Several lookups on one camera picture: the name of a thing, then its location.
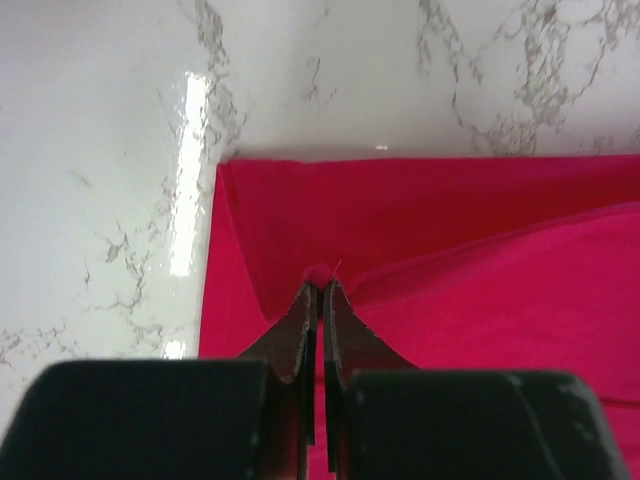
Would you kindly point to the red t shirt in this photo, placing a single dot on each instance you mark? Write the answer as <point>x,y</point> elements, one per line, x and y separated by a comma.
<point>528,263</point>

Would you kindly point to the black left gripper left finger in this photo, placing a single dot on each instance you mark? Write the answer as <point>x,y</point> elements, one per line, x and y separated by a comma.
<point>288,346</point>

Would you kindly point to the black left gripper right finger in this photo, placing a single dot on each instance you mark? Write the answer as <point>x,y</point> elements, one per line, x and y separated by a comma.
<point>350,346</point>

